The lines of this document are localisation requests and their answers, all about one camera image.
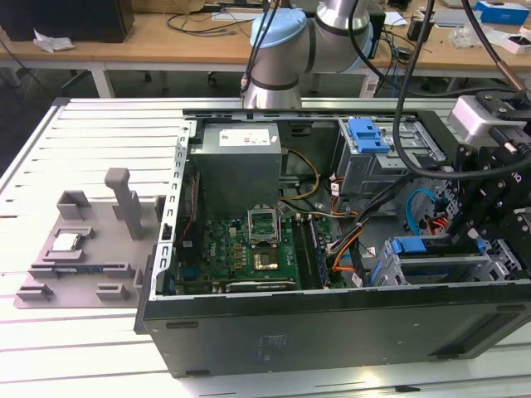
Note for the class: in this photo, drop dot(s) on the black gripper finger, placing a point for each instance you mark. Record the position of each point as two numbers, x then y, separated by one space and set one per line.
510 226
466 166

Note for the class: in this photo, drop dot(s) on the hard disk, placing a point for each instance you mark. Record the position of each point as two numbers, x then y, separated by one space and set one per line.
410 245

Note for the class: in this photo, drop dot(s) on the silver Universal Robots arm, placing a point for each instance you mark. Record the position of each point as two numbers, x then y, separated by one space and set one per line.
282 54

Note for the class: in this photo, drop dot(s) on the grey disk bay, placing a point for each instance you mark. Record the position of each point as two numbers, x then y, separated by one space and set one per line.
439 260

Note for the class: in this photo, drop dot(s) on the grey optical drive cage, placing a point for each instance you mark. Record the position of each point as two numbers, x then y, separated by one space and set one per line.
365 174

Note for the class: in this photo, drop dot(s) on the blue plastic drive latch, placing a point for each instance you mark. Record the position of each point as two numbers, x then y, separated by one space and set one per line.
365 137

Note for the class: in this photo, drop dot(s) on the white phone box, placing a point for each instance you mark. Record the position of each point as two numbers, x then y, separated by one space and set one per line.
516 45

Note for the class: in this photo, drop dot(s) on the clear plastic bag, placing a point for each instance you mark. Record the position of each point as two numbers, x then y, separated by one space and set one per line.
466 35

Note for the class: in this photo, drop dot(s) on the flat grey box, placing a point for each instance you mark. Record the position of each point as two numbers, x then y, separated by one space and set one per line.
452 17

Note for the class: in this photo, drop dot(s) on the blue cardboard box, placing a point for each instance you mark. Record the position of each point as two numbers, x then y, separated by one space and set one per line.
502 14

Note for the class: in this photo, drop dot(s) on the white paper sheet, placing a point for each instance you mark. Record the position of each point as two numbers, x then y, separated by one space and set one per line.
396 20

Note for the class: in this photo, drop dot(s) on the green RAM stick with label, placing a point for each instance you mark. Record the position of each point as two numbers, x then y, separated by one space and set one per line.
317 253

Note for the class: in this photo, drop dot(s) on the black RAM slot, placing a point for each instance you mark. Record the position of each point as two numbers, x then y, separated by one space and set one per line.
300 253

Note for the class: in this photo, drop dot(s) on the black PC case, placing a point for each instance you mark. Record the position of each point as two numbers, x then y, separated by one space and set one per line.
332 331

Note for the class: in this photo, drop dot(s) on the CPU socket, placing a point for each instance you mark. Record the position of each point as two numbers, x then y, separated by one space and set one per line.
266 260

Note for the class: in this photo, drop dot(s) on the grey power supply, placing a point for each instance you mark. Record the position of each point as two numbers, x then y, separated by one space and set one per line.
236 166

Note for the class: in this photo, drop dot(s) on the black expansion card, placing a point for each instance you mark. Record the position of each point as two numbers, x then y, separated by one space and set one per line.
261 285

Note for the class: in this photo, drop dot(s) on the green motherboard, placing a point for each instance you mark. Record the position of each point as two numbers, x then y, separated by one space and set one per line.
224 248

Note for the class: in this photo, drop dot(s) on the wooden desk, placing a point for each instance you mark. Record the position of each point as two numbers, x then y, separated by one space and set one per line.
166 45

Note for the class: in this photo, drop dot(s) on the grey parts rack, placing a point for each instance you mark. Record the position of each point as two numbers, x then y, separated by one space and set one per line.
99 253

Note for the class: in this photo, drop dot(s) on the silver CPU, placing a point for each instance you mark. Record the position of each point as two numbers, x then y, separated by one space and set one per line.
65 243

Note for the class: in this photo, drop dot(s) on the large black box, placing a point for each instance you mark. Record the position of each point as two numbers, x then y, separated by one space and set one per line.
83 20

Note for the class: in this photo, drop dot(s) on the crumpled white paper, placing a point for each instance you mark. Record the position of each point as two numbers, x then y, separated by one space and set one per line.
52 41

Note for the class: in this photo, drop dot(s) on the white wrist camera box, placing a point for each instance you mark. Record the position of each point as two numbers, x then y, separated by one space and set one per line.
469 118

